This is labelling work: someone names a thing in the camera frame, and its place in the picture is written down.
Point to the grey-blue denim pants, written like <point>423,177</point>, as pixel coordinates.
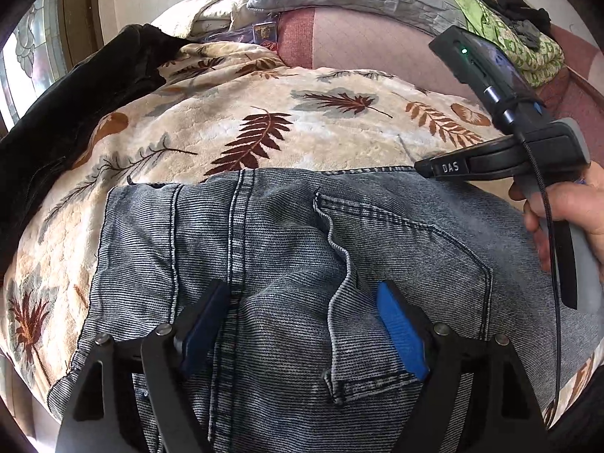
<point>283,245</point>

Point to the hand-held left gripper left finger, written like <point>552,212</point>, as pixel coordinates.
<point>205,328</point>

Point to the green patterned cloth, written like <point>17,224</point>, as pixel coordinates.
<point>528,54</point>

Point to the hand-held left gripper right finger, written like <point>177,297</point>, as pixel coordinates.
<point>401,330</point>

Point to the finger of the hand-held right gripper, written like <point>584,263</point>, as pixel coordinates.
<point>446,167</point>

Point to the person's right hand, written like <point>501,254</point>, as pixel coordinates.
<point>583,203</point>

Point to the dark grey cloth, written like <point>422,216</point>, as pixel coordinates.
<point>526,33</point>

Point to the black jacket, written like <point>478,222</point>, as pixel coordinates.
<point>108,75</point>

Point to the small printed box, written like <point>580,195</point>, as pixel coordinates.
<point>264,33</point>

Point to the cream leaf print blanket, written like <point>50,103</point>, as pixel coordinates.
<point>236,104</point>

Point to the cream cloth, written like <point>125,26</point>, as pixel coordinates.
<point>222,4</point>

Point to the stained glass window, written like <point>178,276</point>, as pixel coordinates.
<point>28,47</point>

